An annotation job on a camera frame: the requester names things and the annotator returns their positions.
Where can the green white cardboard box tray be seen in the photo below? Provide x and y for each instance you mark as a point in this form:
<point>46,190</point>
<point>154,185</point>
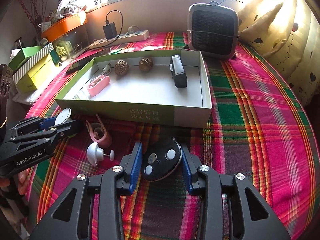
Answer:
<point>150,97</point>

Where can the black rectangular device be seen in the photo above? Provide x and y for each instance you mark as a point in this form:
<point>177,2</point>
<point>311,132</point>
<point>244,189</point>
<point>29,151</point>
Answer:
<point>178,73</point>

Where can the orange storage box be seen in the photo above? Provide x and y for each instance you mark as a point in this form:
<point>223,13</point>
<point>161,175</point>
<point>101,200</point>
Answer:
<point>64,26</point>

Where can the black oval button remote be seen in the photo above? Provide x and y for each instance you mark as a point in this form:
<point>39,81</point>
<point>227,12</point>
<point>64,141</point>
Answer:
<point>161,159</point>

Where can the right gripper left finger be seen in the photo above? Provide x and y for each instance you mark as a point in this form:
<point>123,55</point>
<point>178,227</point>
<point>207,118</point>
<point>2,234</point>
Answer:
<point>70,217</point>

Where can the grey portable heater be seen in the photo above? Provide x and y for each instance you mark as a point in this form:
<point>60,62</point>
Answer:
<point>213,30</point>

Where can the white plug in strip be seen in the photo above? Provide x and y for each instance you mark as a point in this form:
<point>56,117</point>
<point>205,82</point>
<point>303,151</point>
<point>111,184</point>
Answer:
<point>133,29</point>

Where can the wrinkled brown walnut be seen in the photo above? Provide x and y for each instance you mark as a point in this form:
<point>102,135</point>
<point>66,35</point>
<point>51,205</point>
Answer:
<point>145,64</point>

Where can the green striped box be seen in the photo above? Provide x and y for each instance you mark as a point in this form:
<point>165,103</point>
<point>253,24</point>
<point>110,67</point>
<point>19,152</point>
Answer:
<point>26,58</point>

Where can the red branch decoration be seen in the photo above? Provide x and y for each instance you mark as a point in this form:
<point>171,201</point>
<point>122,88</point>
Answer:
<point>35,11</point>

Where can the white power strip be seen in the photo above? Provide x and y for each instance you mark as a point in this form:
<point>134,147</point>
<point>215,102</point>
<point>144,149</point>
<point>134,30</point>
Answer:
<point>123,38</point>

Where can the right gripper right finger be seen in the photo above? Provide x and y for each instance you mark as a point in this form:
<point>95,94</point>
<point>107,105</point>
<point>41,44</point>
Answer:
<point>249,214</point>

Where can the cream heart curtain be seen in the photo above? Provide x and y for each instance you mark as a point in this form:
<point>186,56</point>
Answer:
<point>286,34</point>

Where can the pitted round walnut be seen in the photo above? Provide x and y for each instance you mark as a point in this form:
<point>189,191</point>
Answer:
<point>121,67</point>

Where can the yellow box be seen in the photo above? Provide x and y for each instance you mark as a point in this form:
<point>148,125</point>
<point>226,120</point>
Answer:
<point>37,75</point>

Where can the white knob hook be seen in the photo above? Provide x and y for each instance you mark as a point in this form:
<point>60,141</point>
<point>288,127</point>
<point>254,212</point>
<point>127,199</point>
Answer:
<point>95,154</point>

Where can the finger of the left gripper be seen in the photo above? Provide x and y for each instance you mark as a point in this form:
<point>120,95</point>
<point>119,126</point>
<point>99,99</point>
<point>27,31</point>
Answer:
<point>39,140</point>
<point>32,125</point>

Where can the black charger adapter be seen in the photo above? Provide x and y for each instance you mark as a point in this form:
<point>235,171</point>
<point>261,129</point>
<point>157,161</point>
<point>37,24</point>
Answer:
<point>110,30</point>

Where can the black smartphone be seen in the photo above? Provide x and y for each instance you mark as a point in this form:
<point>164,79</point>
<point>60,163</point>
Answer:
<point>80,63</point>

